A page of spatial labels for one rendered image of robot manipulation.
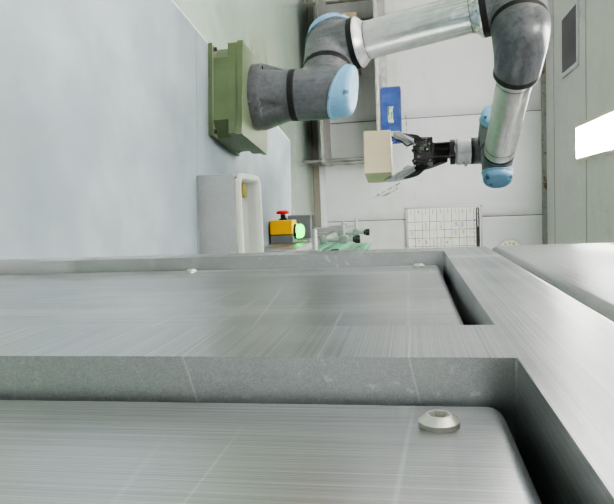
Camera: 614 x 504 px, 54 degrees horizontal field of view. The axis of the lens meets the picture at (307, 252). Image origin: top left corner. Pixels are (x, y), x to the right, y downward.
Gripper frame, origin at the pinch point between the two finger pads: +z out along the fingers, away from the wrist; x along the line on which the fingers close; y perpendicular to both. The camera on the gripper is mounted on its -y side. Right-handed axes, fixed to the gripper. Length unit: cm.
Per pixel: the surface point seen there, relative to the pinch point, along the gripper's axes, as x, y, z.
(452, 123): -154, -539, -56
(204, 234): 27, 59, 34
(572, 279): 38, 145, -15
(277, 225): 19.0, 0.5, 32.4
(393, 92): -174, -471, 10
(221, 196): 19, 61, 30
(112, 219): 28, 95, 35
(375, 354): 40, 159, -7
